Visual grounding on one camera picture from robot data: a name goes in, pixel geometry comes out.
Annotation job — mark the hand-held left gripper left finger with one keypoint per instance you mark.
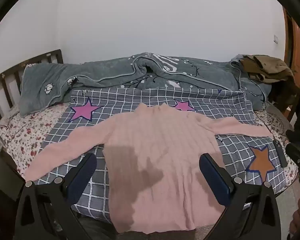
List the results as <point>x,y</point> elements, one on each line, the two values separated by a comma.
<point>82,175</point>

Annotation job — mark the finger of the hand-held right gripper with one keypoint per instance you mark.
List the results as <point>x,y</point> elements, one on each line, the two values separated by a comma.
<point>280,155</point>

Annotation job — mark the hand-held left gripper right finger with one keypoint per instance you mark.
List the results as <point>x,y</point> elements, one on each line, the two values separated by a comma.
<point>213,177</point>

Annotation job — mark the pink ribbed sweater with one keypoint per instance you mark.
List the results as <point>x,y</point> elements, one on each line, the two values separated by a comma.
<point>152,142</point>

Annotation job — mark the brown clothes pile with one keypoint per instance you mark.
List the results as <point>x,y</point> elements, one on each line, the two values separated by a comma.
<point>267,67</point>

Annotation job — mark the wooden chair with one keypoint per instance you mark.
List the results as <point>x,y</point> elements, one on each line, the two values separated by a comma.
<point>285,92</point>

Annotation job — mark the floral bedsheet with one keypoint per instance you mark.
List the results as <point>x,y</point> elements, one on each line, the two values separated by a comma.
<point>27,135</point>

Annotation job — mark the grey checked star blanket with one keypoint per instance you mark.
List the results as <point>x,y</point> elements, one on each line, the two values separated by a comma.
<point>130,100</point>

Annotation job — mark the wooden door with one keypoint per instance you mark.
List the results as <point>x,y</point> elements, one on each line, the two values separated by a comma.
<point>299,50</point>

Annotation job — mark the grey-green quilt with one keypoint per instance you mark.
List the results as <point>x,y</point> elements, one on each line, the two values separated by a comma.
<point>102,70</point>

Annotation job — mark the white wall switch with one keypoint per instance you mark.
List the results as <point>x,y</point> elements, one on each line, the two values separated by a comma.
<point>275,38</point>

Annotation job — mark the dark wooden bed frame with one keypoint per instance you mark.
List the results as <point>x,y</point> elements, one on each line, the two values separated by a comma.
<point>27,61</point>

